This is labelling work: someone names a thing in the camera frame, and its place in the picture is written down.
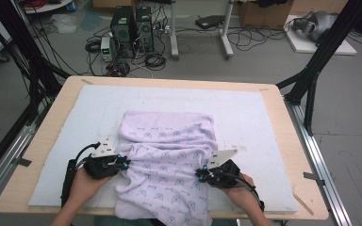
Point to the white foam mat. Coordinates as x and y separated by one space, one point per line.
169 100

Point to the grey rounded device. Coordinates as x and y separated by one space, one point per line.
319 23

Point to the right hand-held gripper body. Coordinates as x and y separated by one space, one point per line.
224 174

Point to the lilac printed towel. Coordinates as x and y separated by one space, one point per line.
166 157

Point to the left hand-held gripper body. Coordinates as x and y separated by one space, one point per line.
102 164

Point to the flat black device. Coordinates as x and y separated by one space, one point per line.
210 21

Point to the aluminium rail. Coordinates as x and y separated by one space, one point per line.
9 157
323 169

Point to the white round table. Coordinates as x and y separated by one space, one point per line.
50 7

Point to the grey tape piece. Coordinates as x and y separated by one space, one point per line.
22 162
312 177

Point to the clear plastic bag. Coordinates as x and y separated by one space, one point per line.
64 24

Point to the white metal stand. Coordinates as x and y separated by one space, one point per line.
173 37

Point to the person's right hand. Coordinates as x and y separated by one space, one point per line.
245 196

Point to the thin wooden strip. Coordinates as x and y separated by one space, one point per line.
303 204

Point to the person's left hand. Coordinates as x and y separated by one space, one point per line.
85 188

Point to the white bench power supply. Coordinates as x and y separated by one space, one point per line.
106 48

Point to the white floor board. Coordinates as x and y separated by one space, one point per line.
304 45

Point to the slim black computer tower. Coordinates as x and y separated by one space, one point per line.
144 28

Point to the black frame strut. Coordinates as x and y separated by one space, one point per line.
28 53
323 53

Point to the brown cardboard box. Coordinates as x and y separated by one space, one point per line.
264 15

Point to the large black computer tower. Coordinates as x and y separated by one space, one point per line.
122 31

